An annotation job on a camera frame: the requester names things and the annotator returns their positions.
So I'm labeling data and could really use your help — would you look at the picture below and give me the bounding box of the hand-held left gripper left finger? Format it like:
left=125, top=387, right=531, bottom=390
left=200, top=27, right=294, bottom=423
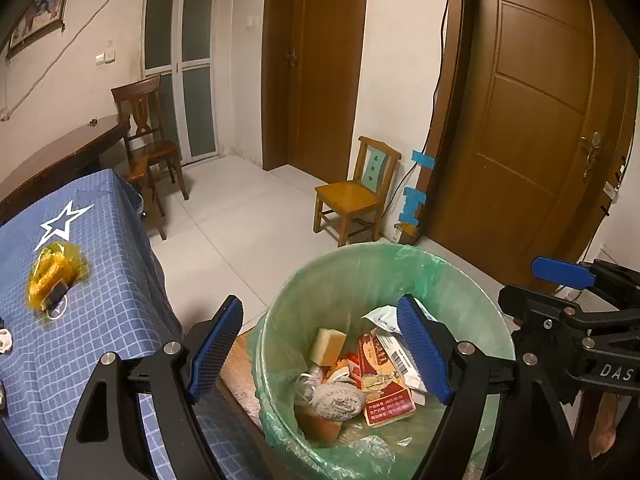
left=57, top=294, right=245, bottom=480

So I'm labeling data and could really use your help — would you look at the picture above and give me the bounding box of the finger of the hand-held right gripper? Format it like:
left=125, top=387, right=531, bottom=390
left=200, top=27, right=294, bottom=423
left=497, top=284, right=640, bottom=341
left=531, top=256, right=640, bottom=306

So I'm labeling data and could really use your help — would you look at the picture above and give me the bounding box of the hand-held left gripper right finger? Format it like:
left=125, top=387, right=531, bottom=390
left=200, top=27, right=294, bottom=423
left=396, top=293, right=576, bottom=480

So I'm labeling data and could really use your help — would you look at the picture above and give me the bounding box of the white paper packet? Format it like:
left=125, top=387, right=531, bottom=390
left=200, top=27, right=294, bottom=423
left=361, top=305, right=403, bottom=336

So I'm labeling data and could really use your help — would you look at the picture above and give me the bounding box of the orange red box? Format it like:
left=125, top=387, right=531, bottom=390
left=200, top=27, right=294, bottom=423
left=357, top=330, right=426, bottom=428

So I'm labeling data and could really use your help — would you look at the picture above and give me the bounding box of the white face mask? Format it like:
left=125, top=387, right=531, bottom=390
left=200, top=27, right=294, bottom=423
left=292, top=365, right=326, bottom=408

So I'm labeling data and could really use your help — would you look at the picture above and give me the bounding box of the yellow sponge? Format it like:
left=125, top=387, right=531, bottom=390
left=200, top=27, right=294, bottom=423
left=311, top=328, right=348, bottom=368

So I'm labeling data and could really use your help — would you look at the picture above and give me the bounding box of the grey wad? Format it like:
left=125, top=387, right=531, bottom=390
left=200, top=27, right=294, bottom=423
left=312, top=379, right=366, bottom=421

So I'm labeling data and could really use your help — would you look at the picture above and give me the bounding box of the trash bin with green liner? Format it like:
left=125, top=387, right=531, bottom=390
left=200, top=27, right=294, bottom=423
left=250, top=242, right=518, bottom=480

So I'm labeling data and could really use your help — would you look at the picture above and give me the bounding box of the person's right hand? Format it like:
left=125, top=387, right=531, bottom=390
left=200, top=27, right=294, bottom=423
left=587, top=391, right=626, bottom=461

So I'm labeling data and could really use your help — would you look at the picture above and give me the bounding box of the blue checked star tablecloth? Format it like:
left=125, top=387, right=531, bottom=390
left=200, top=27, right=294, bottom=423
left=0, top=169, right=273, bottom=480

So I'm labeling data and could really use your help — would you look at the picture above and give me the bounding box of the panelled brown wooden door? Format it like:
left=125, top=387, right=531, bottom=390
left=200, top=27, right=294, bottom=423
left=417, top=0, right=640, bottom=281

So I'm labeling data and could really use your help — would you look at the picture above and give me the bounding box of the small yellow wooden chair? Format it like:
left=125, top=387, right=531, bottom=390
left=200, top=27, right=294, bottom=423
left=314, top=136, right=402, bottom=247

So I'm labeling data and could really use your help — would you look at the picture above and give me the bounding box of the yellow plastic bag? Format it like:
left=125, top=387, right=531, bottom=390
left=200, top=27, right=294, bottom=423
left=26, top=241, right=91, bottom=317

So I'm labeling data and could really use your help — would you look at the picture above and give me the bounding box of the dark wooden dining chair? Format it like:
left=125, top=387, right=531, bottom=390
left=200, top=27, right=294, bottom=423
left=111, top=74, right=190, bottom=201

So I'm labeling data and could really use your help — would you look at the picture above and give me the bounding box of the dark wooden dining table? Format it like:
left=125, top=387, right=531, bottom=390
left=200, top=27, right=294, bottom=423
left=0, top=114, right=132, bottom=226

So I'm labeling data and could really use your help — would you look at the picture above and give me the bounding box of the frosted glass double door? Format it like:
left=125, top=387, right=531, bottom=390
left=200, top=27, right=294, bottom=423
left=141, top=0, right=223, bottom=166

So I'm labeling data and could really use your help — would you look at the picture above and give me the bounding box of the black power cable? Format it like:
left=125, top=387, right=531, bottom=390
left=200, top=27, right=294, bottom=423
left=380, top=0, right=451, bottom=221

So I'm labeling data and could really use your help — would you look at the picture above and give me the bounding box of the wall cable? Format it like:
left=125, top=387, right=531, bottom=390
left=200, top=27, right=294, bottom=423
left=0, top=0, right=151, bottom=121

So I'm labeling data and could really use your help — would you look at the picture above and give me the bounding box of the framed wall picture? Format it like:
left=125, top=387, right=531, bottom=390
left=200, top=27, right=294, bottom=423
left=6, top=0, right=73, bottom=60

